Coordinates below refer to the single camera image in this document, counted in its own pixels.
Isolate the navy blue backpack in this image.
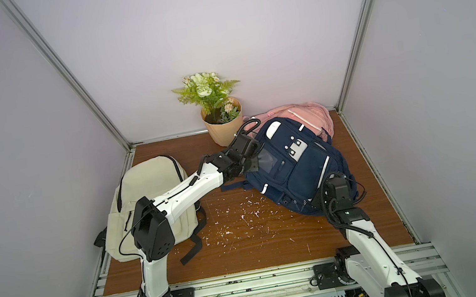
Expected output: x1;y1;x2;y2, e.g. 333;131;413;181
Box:
220;117;363;216

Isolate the cream white backpack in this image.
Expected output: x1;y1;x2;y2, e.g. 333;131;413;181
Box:
94;155;208;265

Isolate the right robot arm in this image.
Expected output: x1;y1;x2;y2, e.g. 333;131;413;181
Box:
318;172;447;297

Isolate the pink backpack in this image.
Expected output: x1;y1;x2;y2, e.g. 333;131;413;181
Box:
243;102;334;143

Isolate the beige plant pot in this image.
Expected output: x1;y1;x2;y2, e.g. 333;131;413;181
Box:
200;97;244;147

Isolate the artificial green flowering plant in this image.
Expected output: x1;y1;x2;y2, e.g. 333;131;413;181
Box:
172;72;241;125

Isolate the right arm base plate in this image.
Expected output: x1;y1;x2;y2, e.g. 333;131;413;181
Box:
309;262;357;290

